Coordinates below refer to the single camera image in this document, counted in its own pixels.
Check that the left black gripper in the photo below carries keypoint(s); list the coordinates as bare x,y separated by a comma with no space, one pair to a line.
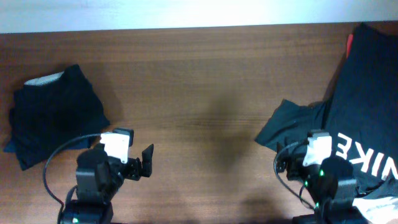
135,172

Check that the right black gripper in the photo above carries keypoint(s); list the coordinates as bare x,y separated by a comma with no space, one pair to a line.
293,163

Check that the black Nike t-shirt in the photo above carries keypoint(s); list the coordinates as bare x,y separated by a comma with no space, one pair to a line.
360,115

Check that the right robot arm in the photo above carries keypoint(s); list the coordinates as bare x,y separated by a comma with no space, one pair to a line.
328,189

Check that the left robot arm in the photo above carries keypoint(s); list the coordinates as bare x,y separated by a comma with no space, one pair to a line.
98,178

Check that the folded black clothes stack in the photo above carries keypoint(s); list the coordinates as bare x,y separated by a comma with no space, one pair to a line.
51,110

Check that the white t-shirt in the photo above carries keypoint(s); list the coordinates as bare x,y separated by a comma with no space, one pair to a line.
380,211

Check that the red t-shirt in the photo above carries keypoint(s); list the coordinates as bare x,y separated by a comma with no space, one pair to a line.
349,44

